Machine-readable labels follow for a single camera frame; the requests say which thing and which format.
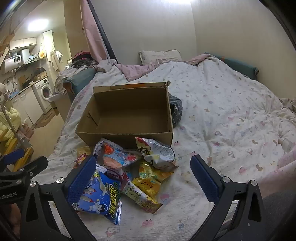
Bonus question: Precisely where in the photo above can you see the pile of dark clothes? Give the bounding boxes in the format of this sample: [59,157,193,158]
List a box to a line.
[69,51,99,69]

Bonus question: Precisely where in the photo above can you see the white printed cloth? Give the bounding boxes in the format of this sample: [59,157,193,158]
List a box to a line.
[54,68,77,95]

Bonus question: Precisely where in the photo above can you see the pink bed sheet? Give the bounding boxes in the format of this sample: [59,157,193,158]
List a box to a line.
[254,148,296,204]

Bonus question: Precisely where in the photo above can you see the pink blanket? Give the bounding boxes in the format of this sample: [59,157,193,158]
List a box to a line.
[96,54,215,81]

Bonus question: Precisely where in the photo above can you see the wooden rack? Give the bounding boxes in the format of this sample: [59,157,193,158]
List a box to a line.
[0,137,34,172]

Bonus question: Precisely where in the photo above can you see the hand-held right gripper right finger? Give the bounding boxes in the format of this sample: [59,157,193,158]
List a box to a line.
[190,154,277,241]

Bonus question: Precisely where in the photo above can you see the teal headboard cushion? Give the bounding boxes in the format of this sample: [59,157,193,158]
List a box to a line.
[203,52,259,80]

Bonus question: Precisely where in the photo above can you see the grey metal pole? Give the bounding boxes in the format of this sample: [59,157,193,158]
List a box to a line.
[0,93,30,149]

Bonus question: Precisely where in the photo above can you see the ceiling light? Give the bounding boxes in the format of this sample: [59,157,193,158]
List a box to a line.
[28,19,49,32]

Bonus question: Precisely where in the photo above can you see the green cartoon snack packet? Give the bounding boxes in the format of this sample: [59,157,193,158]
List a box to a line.
[120,179,163,214]

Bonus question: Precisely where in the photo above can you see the white printed duvet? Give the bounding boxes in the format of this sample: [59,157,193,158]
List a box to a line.
[35,56,296,241]

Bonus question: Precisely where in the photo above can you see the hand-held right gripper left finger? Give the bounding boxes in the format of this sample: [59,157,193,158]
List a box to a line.
[20,155,97,241]

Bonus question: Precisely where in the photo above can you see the blue snack packet white figures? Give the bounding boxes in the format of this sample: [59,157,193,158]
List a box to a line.
[72,163,123,225]

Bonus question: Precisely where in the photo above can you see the yellow quilted jacket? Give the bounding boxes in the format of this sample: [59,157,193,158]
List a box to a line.
[0,108,22,142]

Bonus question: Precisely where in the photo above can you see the white counter cabinet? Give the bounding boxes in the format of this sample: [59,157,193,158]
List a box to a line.
[9,87,44,126]

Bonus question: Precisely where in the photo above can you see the brown cardboard box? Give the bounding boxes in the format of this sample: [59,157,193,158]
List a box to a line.
[75,81,174,149]

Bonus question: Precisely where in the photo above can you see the brown door mat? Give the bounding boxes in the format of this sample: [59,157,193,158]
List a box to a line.
[35,109,59,129]

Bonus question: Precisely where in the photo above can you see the pale pillow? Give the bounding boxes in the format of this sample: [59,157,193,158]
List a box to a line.
[139,49,182,66]

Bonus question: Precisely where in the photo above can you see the cream wall cabinets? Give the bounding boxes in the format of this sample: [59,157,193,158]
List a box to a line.
[9,37,37,50]

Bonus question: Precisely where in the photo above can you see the small yellow red snack packet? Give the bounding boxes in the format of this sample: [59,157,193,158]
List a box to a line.
[74,146,93,165]

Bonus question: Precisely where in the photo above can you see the black bed frame post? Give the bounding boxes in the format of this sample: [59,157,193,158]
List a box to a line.
[87,0,118,63]

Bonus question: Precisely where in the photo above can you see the white water heater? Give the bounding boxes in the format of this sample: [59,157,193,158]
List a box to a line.
[0,55,22,74]

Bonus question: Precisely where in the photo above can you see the dark plaid cloth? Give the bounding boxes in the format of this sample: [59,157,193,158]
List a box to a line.
[168,91,184,127]

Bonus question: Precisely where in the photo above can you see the white washing machine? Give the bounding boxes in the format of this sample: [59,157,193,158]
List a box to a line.
[32,77,53,114]

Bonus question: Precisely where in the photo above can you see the hanging white towel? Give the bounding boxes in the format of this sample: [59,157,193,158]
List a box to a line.
[50,50,63,72]

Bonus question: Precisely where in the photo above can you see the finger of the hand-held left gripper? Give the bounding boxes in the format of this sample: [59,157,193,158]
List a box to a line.
[0,148,25,167]
[13,156,48,178]

